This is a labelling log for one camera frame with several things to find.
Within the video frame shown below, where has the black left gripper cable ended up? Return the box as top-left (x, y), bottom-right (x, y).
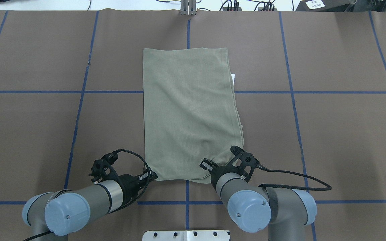
top-left (111, 149), bottom-right (153, 215)

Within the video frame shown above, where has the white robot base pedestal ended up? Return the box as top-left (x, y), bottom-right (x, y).
top-left (142, 230), bottom-right (231, 241)

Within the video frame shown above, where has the sage green long-sleeve shirt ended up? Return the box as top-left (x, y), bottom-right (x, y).
top-left (143, 48), bottom-right (245, 183)

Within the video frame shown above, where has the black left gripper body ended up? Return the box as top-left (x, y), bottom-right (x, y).
top-left (89, 151), bottom-right (153, 205)

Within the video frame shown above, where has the aluminium frame post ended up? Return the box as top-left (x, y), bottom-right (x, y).
top-left (180, 0), bottom-right (197, 15)

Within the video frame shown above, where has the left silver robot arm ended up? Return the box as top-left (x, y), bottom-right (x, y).
top-left (22, 149), bottom-right (158, 241)

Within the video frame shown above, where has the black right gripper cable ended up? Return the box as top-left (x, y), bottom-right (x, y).
top-left (257, 164), bottom-right (333, 192)

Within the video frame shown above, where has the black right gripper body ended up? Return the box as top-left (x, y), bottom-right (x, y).
top-left (200, 146), bottom-right (259, 188)

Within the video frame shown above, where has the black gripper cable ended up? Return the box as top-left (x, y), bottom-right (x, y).
top-left (111, 149), bottom-right (153, 215)
top-left (257, 164), bottom-right (333, 192)

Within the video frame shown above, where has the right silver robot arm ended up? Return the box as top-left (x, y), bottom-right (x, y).
top-left (200, 146), bottom-right (317, 241)

